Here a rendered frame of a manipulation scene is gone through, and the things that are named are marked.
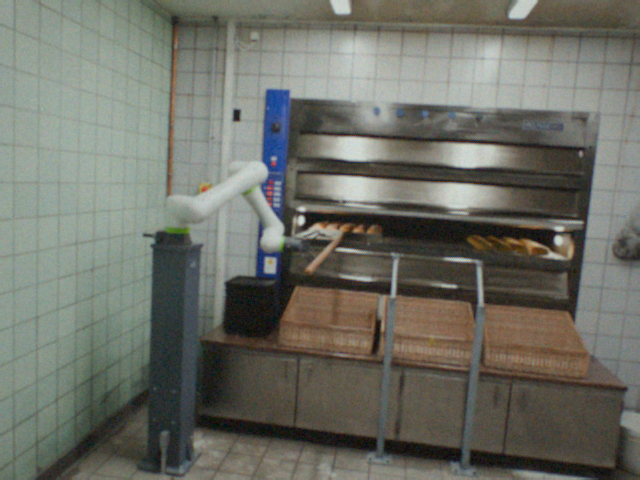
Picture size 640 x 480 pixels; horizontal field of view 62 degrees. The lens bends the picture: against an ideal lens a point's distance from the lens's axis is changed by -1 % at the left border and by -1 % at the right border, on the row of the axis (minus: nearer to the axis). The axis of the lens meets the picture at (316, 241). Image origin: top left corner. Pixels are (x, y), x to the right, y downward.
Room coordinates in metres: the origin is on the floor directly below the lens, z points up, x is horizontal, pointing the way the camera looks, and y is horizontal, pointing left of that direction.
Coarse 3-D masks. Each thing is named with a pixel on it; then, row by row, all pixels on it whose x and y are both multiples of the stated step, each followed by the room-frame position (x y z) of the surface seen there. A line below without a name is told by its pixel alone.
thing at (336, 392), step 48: (240, 336) 3.21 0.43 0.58; (240, 384) 3.07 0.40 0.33; (288, 384) 3.03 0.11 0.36; (336, 384) 2.99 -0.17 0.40; (432, 384) 2.92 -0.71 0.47; (480, 384) 2.88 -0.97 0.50; (528, 384) 2.85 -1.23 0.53; (576, 384) 2.80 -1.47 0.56; (624, 384) 2.79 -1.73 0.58; (240, 432) 3.12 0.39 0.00; (288, 432) 3.07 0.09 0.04; (336, 432) 2.99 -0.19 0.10; (432, 432) 2.92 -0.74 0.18; (480, 432) 2.87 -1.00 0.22; (528, 432) 2.84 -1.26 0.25; (576, 432) 2.80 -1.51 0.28
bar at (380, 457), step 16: (384, 256) 3.13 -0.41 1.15; (400, 256) 3.12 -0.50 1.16; (416, 256) 3.10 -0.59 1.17; (432, 256) 3.10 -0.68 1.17; (480, 272) 3.02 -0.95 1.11; (480, 288) 2.94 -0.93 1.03; (480, 304) 2.86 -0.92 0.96; (480, 320) 2.83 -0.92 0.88; (480, 336) 2.83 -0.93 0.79; (480, 352) 2.83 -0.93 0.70; (384, 368) 2.90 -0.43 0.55; (384, 384) 2.90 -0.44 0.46; (384, 400) 2.90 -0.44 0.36; (384, 416) 2.89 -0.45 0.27; (384, 432) 2.89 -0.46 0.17; (464, 432) 2.84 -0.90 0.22; (464, 448) 2.83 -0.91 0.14; (384, 464) 2.84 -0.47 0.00; (464, 464) 2.83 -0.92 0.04
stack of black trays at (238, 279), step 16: (224, 288) 3.27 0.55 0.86; (240, 288) 3.23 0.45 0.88; (256, 288) 3.22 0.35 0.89; (272, 288) 3.36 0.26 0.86; (224, 304) 3.24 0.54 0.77; (240, 304) 3.23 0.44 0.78; (256, 304) 3.21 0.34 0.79; (272, 304) 3.36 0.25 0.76; (224, 320) 3.25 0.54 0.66; (240, 320) 3.23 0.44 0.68; (256, 320) 3.21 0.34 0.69; (272, 320) 3.38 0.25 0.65; (256, 336) 3.22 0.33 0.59
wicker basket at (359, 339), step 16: (304, 288) 3.54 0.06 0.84; (320, 288) 3.53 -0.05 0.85; (288, 304) 3.29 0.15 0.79; (304, 304) 3.52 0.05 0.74; (320, 304) 3.50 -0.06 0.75; (336, 304) 3.48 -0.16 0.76; (352, 304) 3.47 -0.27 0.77; (368, 304) 3.46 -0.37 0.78; (288, 320) 3.09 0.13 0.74; (304, 320) 3.48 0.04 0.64; (320, 320) 3.47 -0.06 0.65; (352, 320) 3.45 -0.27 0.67; (368, 320) 3.43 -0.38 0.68; (288, 336) 3.09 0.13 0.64; (304, 336) 3.27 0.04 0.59; (320, 336) 3.29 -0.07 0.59; (336, 336) 3.04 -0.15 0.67; (352, 336) 3.03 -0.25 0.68; (368, 336) 3.02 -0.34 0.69; (352, 352) 3.03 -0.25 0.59; (368, 352) 3.02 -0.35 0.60
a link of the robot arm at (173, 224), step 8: (168, 200) 2.68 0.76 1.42; (176, 200) 2.65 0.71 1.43; (168, 208) 2.68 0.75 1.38; (168, 216) 2.68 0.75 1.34; (176, 216) 2.64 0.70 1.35; (168, 224) 2.68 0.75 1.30; (176, 224) 2.67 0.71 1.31; (184, 224) 2.68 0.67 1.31; (168, 232) 2.68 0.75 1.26; (176, 232) 2.67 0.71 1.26; (184, 232) 2.69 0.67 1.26
